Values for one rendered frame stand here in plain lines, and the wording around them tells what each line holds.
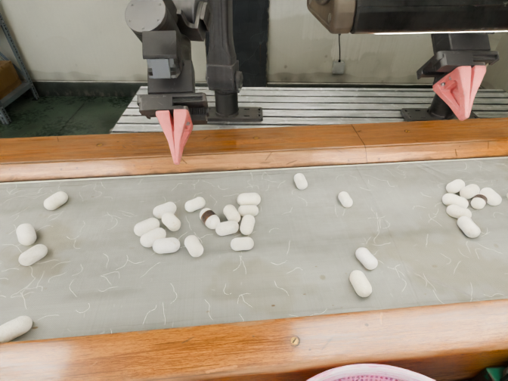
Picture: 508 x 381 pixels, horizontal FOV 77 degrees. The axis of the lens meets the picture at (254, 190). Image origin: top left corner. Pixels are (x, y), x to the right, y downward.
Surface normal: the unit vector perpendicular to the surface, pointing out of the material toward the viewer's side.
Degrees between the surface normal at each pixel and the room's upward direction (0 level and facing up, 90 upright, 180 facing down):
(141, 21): 42
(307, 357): 0
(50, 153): 0
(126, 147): 0
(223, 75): 84
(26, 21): 90
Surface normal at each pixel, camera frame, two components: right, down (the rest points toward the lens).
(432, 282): 0.00, -0.76
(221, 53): -0.20, 0.56
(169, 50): 0.07, -0.15
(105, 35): 0.00, 0.65
